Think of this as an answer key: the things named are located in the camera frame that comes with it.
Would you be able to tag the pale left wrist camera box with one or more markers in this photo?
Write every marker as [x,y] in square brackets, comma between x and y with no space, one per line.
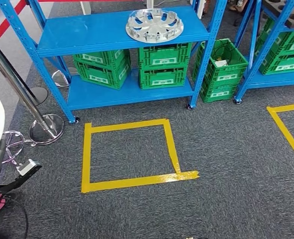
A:
[25,167]

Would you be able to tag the black foam tray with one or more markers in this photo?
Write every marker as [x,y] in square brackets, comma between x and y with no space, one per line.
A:
[286,13]

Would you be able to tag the red barrier belt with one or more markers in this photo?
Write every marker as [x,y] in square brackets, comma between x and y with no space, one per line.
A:
[4,24]

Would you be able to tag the black camera bracket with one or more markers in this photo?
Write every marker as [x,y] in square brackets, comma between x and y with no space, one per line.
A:
[12,183]

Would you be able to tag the dark stanchion post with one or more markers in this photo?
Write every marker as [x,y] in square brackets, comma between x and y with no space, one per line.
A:
[41,95]

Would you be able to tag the silver wheel hubcap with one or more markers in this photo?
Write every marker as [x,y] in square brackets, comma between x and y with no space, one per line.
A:
[154,26]

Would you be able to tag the black caster wheel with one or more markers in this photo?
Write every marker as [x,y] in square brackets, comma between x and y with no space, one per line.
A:
[188,106]
[77,120]
[237,101]

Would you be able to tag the small white item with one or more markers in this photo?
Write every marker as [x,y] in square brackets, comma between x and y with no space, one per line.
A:
[221,63]

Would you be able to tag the chrome stanchion post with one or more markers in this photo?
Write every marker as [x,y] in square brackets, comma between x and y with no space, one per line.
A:
[12,79]

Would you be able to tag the chrome stanchion base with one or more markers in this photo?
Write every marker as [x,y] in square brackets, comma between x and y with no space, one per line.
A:
[59,80]

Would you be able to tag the green plastic crate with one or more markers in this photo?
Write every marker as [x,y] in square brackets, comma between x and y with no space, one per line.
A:
[161,80]
[231,77]
[221,94]
[161,52]
[293,41]
[281,64]
[99,57]
[99,79]

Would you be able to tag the yellow floor tape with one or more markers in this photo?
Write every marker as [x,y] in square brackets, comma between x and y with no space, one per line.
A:
[286,132]
[86,158]

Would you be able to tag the white furniture leg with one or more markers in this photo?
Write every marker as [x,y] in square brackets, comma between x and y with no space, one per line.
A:
[86,6]
[197,8]

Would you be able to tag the blue metal shelf rack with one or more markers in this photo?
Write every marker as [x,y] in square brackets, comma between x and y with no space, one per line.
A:
[99,29]
[273,79]

